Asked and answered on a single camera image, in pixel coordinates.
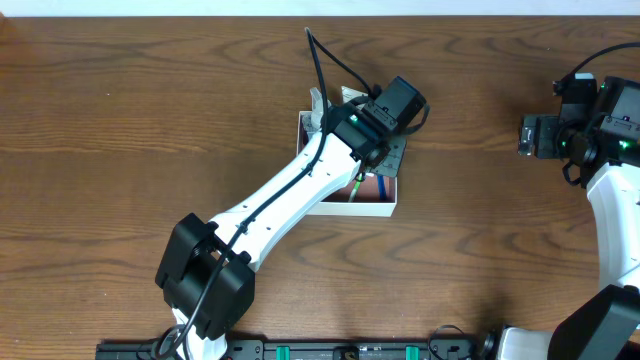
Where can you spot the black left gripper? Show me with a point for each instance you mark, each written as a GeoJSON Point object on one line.
{"type": "Point", "coordinates": [388, 157]}

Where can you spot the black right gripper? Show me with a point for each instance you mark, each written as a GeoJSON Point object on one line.
{"type": "Point", "coordinates": [545, 137]}

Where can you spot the blue disposable razor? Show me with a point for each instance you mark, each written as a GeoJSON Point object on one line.
{"type": "Point", "coordinates": [382, 188]}

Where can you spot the green toothbrush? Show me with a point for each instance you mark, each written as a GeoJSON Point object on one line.
{"type": "Point", "coordinates": [357, 183]}

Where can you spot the white lotion tube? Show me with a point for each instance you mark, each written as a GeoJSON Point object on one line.
{"type": "Point", "coordinates": [352, 94]}

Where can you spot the clear soap pump bottle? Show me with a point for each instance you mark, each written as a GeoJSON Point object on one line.
{"type": "Point", "coordinates": [310, 122]}

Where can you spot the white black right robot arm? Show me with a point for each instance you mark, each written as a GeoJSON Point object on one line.
{"type": "Point", "coordinates": [596, 135]}

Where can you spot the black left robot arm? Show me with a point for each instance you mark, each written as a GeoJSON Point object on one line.
{"type": "Point", "coordinates": [208, 269]}

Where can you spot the white cardboard box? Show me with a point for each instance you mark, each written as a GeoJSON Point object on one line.
{"type": "Point", "coordinates": [366, 203]}

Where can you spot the black mounting rail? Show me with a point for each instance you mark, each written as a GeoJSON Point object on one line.
{"type": "Point", "coordinates": [445, 347]}

